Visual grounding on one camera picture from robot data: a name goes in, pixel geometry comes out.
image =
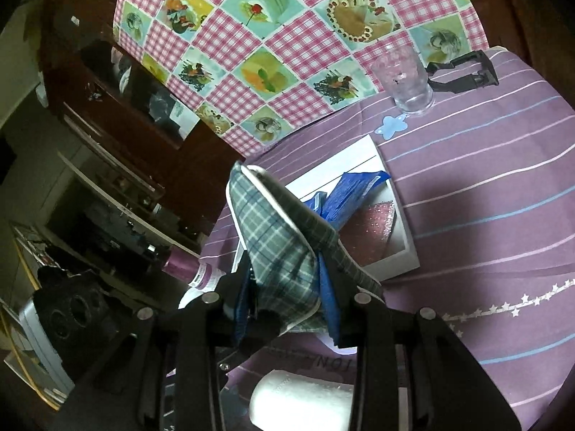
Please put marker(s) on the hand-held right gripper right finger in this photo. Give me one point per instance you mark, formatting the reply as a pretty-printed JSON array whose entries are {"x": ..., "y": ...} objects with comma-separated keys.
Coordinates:
[{"x": 329, "y": 305}]

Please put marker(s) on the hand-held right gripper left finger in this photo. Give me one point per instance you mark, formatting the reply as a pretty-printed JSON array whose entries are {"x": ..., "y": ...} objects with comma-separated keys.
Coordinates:
[{"x": 242, "y": 298}]

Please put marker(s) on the grey plaid cloth pouch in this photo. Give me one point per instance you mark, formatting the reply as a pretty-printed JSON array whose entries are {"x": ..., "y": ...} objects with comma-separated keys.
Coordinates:
[{"x": 274, "y": 251}]

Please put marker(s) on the white shallow box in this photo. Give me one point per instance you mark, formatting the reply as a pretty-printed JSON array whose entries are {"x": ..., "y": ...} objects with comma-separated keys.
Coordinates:
[{"x": 395, "y": 251}]

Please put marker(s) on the blue packet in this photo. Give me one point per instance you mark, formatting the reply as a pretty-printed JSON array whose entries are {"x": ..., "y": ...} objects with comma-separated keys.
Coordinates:
[{"x": 350, "y": 193}]

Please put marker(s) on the purple bottle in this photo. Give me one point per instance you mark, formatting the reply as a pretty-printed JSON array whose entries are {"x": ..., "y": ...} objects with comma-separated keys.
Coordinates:
[{"x": 179, "y": 265}]

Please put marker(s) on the white toilet paper roll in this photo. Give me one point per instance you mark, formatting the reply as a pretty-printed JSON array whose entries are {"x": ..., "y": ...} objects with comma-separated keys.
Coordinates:
[{"x": 301, "y": 399}]

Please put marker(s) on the dark glass shelf unit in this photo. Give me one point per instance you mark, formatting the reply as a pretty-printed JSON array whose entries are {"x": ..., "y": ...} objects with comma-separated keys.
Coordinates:
[{"x": 103, "y": 215}]

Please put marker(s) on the dark wooden cabinet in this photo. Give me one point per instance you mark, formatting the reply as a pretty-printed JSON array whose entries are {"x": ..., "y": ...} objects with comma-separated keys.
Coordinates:
[{"x": 193, "y": 175}]

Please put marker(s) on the clear glass cup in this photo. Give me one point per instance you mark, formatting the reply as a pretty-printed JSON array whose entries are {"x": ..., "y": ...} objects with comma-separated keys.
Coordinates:
[{"x": 404, "y": 85}]

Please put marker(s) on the pink checked printed cloth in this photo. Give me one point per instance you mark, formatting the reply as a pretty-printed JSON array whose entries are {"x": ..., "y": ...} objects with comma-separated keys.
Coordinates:
[{"x": 224, "y": 31}]

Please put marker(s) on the black plastic clamp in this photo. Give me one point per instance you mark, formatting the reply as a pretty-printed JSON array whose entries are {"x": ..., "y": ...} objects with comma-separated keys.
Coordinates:
[{"x": 487, "y": 74}]

